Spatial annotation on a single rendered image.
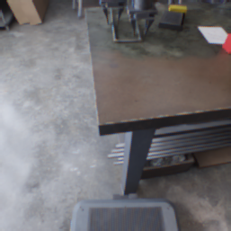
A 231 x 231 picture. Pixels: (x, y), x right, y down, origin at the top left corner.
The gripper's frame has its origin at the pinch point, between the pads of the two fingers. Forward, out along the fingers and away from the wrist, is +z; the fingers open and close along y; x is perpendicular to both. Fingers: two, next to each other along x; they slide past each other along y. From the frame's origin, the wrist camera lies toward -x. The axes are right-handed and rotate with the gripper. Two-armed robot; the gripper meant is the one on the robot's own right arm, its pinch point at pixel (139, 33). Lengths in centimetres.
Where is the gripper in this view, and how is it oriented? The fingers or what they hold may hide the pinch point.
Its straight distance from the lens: 72.3
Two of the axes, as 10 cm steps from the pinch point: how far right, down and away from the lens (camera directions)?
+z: 0.0, 6.4, 7.6
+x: 0.1, 7.6, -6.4
